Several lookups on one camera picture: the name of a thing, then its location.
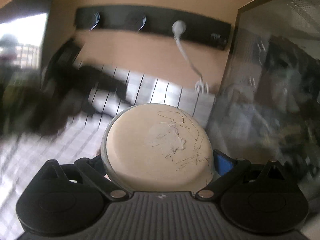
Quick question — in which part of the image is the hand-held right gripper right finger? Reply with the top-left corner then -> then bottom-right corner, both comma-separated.
195,149 -> 285,198

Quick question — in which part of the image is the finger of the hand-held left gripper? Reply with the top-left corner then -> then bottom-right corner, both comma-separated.
84,65 -> 128,104

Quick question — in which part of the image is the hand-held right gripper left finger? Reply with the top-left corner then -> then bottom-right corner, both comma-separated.
41,155 -> 128,198

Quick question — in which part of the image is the black power strip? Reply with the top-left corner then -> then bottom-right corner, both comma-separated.
76,4 -> 232,51

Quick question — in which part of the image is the black monitor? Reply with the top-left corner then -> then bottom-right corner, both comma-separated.
0,0 -> 62,70

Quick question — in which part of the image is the computer case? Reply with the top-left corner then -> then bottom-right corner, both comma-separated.
205,0 -> 320,200

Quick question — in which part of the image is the white power cable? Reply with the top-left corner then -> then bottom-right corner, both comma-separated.
172,20 -> 210,94

